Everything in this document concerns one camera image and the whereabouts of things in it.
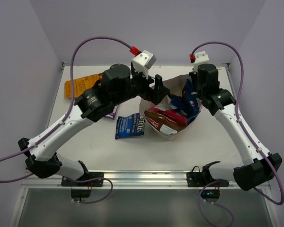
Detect dark blue snack packet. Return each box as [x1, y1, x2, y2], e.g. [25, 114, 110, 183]
[168, 79, 200, 121]

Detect black controller box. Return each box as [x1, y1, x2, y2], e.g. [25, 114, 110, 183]
[200, 189, 220, 200]
[71, 189, 91, 200]

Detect blue white snack packet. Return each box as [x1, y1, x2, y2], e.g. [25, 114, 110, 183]
[115, 113, 146, 140]

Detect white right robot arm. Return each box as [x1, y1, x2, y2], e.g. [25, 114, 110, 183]
[189, 63, 282, 191]

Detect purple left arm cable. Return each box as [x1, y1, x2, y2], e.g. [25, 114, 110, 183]
[0, 36, 114, 204]

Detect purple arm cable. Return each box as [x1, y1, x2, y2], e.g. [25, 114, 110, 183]
[189, 42, 284, 225]
[0, 36, 114, 204]

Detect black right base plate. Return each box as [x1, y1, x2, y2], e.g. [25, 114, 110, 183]
[186, 166, 230, 188]

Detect black left controller box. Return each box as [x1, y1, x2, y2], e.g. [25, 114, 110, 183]
[71, 189, 91, 200]

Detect black right controller box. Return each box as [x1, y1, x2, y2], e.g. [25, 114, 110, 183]
[200, 189, 220, 200]

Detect orange snack packet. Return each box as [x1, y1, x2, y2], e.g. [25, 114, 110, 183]
[64, 73, 103, 99]

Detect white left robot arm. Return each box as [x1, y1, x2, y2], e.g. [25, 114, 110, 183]
[18, 64, 170, 186]

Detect purple candy packet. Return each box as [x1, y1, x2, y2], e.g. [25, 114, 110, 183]
[105, 105, 119, 120]

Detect aluminium mounting rail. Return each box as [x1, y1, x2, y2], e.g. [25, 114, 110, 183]
[20, 169, 270, 190]

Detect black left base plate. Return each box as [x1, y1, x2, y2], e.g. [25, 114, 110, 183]
[61, 172, 104, 187]

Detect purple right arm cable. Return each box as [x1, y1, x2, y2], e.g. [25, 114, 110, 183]
[189, 42, 284, 225]

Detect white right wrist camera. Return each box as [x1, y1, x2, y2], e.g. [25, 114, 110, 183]
[193, 51, 209, 74]

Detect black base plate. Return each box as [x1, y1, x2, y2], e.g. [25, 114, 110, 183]
[61, 172, 104, 187]
[186, 166, 230, 188]

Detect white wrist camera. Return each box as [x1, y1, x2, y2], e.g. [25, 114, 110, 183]
[131, 50, 157, 79]
[193, 51, 209, 74]

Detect blue checkered paper bag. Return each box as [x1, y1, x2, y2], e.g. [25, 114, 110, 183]
[139, 75, 202, 140]

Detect brown snack packet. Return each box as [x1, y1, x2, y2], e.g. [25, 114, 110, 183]
[144, 108, 187, 137]

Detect pink snack packet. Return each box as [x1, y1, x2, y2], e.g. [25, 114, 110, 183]
[153, 104, 187, 126]

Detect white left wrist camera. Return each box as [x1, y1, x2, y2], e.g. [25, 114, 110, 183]
[131, 50, 157, 79]

